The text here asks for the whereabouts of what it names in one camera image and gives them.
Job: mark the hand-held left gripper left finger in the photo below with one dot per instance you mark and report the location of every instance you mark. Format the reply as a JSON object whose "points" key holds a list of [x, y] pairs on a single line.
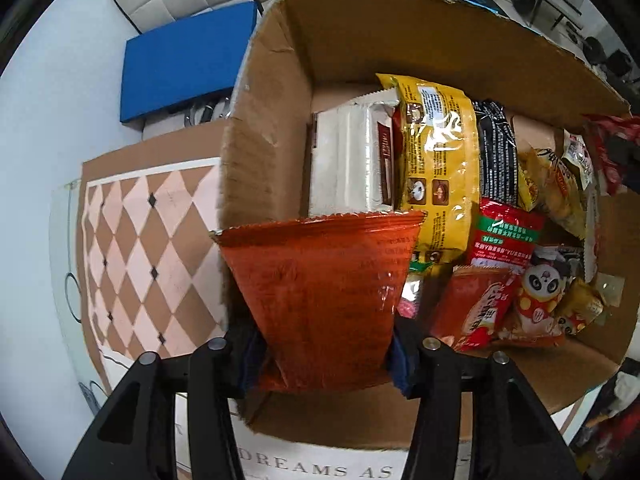
{"points": [[247, 360]]}

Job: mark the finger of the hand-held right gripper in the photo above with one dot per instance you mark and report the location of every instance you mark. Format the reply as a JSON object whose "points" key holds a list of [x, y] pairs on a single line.
{"points": [[625, 152]]}

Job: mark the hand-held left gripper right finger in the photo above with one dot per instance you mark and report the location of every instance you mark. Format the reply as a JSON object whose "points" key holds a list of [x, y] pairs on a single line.
{"points": [[402, 365]]}

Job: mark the dark red snack packet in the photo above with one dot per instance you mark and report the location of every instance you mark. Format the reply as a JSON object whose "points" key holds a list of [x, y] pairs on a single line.
{"points": [[600, 130]]}

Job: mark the colourful candy packet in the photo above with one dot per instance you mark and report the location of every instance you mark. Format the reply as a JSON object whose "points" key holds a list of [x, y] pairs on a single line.
{"points": [[412, 300]]}

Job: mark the orange foil snack packet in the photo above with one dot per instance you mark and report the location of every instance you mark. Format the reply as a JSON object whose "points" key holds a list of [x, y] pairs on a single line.
{"points": [[320, 290]]}

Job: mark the red black panda snack packet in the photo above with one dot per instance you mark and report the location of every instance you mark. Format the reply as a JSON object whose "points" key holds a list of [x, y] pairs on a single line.
{"points": [[542, 285]]}

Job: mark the brown cardboard box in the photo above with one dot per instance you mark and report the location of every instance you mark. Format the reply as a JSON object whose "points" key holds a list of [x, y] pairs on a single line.
{"points": [[400, 35]]}

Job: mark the clear bag of yellow pastries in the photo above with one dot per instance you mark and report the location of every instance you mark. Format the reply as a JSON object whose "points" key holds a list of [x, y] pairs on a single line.
{"points": [[550, 185]]}

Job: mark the red white label snack packet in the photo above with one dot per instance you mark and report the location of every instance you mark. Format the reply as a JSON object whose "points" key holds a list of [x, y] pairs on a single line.
{"points": [[470, 305]]}

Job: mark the red green snack packet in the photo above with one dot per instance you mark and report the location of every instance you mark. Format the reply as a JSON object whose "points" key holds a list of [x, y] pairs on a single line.
{"points": [[505, 230]]}

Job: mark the small yellow panda packet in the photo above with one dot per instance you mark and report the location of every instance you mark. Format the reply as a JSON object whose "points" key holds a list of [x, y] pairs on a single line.
{"points": [[580, 305]]}

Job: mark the brown diamond pattern mat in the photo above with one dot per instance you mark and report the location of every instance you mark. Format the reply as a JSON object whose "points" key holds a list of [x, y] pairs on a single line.
{"points": [[135, 240]]}

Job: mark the long yellow snack packet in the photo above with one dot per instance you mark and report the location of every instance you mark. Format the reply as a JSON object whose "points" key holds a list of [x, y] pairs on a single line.
{"points": [[440, 160]]}

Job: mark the white tray snack packet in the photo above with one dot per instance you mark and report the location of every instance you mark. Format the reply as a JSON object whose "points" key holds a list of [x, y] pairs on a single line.
{"points": [[345, 160]]}

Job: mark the dark clutter pile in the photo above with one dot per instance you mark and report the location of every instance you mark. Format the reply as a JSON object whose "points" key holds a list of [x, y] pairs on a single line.
{"points": [[610, 415]]}

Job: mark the blue folder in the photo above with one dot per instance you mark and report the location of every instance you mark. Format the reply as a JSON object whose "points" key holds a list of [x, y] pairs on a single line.
{"points": [[185, 60]]}

